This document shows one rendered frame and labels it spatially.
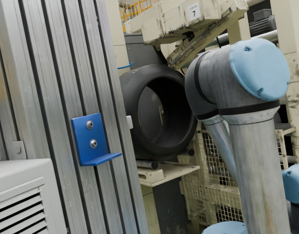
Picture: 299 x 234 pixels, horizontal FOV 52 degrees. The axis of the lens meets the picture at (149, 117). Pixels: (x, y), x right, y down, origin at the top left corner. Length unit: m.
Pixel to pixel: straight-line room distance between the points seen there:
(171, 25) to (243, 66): 1.42
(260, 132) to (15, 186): 0.42
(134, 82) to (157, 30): 0.50
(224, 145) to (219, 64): 0.23
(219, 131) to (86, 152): 0.32
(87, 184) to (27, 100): 0.19
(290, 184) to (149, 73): 1.17
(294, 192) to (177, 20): 1.37
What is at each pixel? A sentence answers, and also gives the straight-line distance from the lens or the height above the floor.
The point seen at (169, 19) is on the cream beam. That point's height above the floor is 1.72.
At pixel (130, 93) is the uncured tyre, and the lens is 1.66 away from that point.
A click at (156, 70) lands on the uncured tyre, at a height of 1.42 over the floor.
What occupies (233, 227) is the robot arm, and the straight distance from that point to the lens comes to 0.80.
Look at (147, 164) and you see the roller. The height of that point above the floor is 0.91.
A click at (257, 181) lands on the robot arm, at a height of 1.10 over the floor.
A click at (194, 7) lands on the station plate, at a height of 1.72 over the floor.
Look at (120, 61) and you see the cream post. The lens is 2.09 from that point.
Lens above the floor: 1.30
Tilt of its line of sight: 4 degrees down
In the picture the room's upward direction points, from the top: 10 degrees counter-clockwise
